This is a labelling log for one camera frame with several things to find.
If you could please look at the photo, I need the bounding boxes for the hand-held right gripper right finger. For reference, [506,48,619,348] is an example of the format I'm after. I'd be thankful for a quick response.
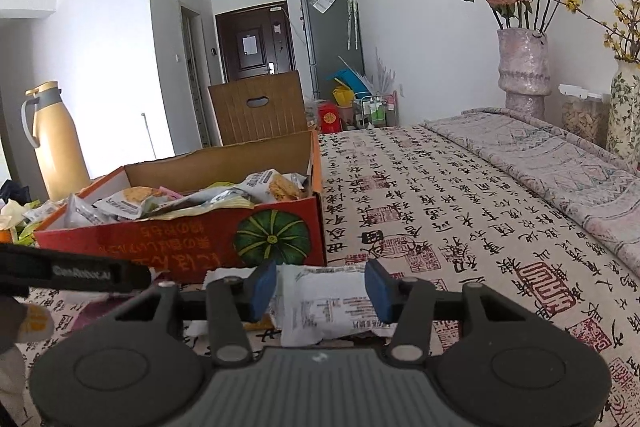
[364,259,526,365]

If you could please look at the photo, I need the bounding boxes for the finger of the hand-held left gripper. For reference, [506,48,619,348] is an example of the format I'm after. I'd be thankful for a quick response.
[131,263,152,293]

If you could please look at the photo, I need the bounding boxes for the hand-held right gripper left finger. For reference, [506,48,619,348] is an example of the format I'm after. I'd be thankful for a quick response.
[117,263,278,367]

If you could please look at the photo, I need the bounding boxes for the red cardboard box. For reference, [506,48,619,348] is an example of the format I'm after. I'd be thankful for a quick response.
[34,71,328,285]

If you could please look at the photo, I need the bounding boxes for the white snack packet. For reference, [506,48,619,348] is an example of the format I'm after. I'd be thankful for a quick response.
[205,266,261,288]
[272,264,401,348]

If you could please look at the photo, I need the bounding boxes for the person's left hand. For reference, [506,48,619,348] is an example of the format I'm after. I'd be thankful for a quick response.
[0,349,26,415]

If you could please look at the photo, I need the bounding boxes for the small white sachet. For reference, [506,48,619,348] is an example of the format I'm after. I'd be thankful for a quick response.
[22,202,66,223]

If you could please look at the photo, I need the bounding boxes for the cream plastic bag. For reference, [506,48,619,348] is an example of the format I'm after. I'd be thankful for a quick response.
[0,199,26,228]

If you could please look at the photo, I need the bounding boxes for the pile of mixed snack packets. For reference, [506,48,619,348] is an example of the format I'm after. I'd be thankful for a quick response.
[62,169,311,228]

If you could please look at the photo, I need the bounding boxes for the black bag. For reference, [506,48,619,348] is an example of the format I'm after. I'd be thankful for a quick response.
[0,179,31,202]

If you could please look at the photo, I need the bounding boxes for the yellow thermos jug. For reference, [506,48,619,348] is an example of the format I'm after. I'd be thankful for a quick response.
[21,81,92,202]

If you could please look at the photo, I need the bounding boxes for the red gift box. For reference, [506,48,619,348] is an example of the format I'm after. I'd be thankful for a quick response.
[317,102,343,132]

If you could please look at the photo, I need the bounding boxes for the side room door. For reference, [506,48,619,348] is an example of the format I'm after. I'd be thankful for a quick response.
[181,6,211,148]

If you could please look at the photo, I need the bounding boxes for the grey patterned cloth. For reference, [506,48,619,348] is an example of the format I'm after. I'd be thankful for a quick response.
[419,107,640,268]

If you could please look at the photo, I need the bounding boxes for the white dried grass bunch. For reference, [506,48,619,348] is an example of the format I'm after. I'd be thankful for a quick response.
[370,49,398,92]

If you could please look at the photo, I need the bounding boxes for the dark brown entrance door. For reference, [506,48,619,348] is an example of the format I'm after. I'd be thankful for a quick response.
[216,0,293,84]

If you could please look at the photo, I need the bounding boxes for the grey refrigerator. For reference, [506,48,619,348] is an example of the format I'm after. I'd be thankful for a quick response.
[300,0,366,100]

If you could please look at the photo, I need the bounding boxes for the pink textured vase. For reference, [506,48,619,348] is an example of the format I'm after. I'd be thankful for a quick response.
[496,28,551,120]

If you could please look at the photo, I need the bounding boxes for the clear jar of nuts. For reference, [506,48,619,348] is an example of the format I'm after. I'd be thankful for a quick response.
[558,84,611,144]

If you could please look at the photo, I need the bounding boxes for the white folded umbrella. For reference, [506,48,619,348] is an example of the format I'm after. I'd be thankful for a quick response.
[345,0,362,52]

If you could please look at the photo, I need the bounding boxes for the yellow flower twigs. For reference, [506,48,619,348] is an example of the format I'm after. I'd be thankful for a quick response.
[560,0,640,62]

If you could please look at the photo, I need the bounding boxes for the wire rack with bottles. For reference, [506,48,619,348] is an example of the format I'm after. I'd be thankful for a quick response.
[352,92,399,130]

